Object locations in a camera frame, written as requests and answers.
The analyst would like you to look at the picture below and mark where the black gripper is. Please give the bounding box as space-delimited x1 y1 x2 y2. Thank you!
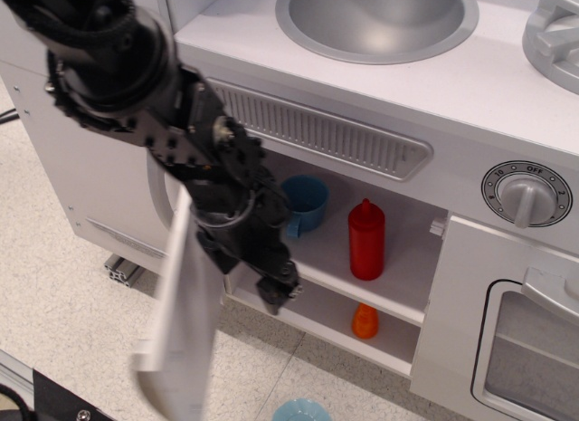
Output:
195 215 301 316

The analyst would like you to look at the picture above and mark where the white cabinet door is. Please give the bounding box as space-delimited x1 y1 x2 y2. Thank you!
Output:
132 189 223 420

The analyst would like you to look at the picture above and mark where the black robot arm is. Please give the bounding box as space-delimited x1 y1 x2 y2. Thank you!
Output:
2 0 300 314

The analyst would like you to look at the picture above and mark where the orange toy bottle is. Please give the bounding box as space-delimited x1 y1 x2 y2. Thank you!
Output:
351 302 379 340

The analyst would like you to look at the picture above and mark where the blue toy cup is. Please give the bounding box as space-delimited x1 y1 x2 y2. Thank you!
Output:
281 175 329 238

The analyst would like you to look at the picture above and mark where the light blue plate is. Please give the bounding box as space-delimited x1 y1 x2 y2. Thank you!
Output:
271 398 332 421

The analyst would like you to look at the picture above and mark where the red ketchup bottle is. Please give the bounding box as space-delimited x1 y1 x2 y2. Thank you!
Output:
347 198 385 281

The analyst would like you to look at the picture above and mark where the grey vent grille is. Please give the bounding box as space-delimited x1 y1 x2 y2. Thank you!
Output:
210 79 433 181

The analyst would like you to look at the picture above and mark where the white toy kitchen body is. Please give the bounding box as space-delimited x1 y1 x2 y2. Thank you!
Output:
0 0 579 421

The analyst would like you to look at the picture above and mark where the white oven door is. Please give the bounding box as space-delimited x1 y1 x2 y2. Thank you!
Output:
470 280 578 420

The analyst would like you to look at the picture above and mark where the grey timer knob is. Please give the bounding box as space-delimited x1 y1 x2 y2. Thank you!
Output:
481 160 574 229

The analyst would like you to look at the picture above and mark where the silver sink bowl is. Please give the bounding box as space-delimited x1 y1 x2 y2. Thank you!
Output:
275 0 479 65

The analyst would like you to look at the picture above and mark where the aluminium extrusion rail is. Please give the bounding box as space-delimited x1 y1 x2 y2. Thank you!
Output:
104 254 144 288

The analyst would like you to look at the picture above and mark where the grey fridge door handle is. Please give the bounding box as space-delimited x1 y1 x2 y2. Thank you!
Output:
146 154 174 231

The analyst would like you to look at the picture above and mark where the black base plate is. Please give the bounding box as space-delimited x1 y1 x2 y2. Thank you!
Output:
33 369 113 421

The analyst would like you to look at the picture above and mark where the grey oven door handle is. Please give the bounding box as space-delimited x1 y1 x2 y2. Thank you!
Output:
521 267 578 315

